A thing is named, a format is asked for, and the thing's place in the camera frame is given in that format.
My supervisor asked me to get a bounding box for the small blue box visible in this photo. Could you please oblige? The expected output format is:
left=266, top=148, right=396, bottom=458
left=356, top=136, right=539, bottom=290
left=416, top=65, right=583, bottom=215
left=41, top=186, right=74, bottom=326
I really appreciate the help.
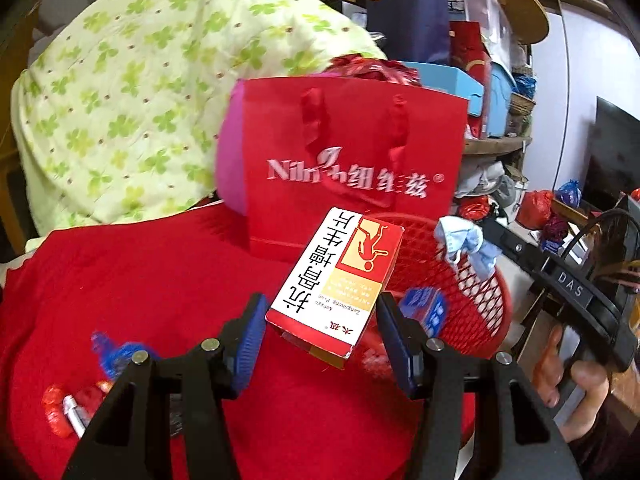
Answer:
left=400, top=287, right=448, bottom=338

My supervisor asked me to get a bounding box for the green clover print quilt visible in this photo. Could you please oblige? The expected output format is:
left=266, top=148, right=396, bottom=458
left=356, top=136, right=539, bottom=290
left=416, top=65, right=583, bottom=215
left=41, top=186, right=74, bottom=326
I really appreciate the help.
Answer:
left=11, top=0, right=388, bottom=231

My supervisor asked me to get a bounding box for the wooden shelf table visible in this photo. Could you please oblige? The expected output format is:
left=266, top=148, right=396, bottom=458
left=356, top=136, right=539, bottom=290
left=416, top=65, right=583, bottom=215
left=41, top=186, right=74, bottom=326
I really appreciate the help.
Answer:
left=462, top=135, right=533, bottom=157

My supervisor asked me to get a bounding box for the red mesh plastic basket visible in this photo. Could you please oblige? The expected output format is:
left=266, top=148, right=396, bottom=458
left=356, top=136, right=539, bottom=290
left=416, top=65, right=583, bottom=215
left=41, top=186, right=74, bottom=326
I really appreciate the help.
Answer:
left=345, top=212, right=514, bottom=361

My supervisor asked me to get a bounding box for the blue plastic bag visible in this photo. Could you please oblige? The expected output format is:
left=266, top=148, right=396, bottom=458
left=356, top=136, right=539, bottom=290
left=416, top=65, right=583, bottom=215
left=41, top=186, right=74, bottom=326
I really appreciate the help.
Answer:
left=556, top=180, right=583, bottom=208

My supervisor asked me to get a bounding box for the red paper gift bag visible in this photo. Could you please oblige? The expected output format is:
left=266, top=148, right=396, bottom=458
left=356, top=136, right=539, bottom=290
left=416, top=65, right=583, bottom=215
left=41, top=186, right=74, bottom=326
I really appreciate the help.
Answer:
left=216, top=77, right=469, bottom=263

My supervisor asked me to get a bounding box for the wicker basket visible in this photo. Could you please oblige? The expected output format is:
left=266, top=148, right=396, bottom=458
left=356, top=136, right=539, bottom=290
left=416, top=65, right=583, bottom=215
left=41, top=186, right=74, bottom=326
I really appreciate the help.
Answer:
left=507, top=92, right=537, bottom=136

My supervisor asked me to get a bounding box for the navy bag with orange handle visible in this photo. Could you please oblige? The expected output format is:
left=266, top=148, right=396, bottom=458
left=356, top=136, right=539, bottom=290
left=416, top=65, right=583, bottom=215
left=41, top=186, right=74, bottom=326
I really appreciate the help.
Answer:
left=365, top=0, right=451, bottom=66

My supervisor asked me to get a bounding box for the dark red plastic bag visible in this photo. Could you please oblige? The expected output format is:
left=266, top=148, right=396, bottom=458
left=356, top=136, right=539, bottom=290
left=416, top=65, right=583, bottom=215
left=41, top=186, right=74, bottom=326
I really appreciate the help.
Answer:
left=540, top=212, right=571, bottom=253

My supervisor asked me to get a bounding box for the black cable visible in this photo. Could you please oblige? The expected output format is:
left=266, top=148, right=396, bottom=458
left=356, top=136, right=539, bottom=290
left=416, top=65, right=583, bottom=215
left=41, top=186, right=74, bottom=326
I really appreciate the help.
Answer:
left=557, top=207, right=640, bottom=271

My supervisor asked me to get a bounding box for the blue plastic container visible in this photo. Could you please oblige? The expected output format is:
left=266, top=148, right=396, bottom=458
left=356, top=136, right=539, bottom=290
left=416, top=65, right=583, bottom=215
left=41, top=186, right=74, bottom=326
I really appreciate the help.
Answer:
left=487, top=62, right=518, bottom=136

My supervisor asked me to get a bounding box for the red foil wrapping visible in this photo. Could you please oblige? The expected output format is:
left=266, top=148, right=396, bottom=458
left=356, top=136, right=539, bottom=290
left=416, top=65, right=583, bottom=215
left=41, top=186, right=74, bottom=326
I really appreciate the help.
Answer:
left=325, top=54, right=421, bottom=86

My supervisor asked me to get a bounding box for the clear plastic storage box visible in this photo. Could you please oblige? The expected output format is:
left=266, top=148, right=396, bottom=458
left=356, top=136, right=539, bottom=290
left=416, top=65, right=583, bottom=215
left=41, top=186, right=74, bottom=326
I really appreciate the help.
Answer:
left=447, top=0, right=513, bottom=61

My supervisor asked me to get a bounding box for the red gift box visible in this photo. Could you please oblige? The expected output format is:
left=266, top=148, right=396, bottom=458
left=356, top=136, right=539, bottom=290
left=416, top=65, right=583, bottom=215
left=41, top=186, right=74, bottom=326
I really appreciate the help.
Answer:
left=450, top=22, right=493, bottom=138

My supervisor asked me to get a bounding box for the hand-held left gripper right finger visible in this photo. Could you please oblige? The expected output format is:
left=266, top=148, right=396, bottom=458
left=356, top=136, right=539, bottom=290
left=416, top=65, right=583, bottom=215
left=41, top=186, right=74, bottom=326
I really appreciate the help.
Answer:
left=376, top=292, right=583, bottom=480

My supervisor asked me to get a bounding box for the light blue cardboard box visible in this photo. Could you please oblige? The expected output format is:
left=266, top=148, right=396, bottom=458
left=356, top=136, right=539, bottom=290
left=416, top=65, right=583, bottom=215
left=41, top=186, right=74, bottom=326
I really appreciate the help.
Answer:
left=400, top=61, right=486, bottom=116

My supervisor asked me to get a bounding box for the blue face mask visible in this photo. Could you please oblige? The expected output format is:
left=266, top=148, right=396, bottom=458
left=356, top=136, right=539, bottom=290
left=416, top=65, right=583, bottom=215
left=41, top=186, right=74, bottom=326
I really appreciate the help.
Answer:
left=434, top=215, right=498, bottom=280

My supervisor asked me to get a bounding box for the person's right forearm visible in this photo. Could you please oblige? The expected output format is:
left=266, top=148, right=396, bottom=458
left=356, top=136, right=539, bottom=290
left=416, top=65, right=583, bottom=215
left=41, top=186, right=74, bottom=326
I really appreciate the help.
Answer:
left=565, top=400, right=640, bottom=480

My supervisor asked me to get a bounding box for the blue crumpled wrapper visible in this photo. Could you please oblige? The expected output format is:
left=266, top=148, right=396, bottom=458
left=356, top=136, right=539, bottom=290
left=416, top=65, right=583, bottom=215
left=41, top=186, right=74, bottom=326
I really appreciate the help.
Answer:
left=91, top=332, right=161, bottom=381

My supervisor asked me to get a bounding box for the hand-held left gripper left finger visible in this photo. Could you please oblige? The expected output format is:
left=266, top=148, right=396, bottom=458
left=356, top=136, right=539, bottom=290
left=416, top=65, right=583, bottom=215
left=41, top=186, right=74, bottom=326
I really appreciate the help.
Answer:
left=62, top=292, right=271, bottom=480

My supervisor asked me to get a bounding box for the red candy wrapper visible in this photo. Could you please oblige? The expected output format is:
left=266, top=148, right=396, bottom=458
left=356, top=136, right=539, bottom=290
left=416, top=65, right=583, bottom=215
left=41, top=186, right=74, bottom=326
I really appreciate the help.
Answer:
left=41, top=385, right=68, bottom=437

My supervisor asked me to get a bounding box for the red blanket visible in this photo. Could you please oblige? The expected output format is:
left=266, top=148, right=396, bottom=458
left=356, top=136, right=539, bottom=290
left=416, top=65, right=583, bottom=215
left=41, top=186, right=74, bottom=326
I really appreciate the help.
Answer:
left=0, top=200, right=476, bottom=480

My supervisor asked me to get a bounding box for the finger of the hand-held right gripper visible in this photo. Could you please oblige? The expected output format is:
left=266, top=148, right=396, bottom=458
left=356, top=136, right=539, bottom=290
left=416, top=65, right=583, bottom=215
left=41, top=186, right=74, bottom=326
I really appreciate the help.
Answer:
left=477, top=217, right=556, bottom=281

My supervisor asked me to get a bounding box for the person's right hand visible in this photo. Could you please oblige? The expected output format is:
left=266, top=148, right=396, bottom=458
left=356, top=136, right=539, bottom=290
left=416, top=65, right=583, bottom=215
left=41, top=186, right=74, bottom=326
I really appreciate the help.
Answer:
left=532, top=325, right=611, bottom=441

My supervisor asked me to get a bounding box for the black television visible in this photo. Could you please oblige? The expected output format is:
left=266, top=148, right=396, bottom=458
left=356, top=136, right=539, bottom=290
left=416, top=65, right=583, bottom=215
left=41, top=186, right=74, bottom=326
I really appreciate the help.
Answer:
left=582, top=95, right=640, bottom=211

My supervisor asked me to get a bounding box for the grey cloth pile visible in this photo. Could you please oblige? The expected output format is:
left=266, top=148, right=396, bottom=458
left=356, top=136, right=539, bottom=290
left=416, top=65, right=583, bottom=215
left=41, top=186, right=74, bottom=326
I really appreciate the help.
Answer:
left=455, top=160, right=516, bottom=198

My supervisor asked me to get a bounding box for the red and white medicine box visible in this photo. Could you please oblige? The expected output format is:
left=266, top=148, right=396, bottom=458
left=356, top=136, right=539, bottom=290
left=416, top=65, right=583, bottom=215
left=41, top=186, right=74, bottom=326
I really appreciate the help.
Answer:
left=265, top=206, right=405, bottom=370

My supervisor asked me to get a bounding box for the silver tube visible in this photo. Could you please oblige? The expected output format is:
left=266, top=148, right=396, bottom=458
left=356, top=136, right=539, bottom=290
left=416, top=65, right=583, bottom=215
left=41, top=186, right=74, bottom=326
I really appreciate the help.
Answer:
left=62, top=395, right=93, bottom=438

